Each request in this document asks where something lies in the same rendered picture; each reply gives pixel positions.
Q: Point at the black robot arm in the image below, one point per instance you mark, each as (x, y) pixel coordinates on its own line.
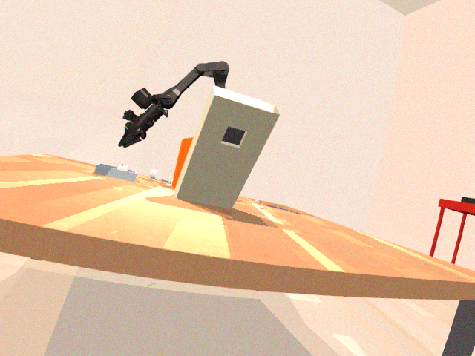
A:
(143, 99)

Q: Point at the white square tray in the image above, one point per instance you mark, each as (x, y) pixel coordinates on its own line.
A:
(112, 171)

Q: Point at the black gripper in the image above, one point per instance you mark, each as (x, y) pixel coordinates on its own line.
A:
(133, 131)

